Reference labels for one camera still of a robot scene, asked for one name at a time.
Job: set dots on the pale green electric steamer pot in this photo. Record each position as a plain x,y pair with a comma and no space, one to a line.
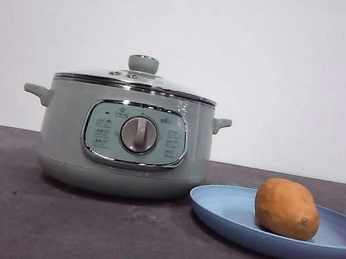
65,138

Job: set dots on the blue round plate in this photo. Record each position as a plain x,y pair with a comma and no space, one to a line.
225,211

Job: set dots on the brown potato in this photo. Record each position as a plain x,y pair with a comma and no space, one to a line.
286,208

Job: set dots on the glass lid with green knob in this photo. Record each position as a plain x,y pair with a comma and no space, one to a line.
143,64

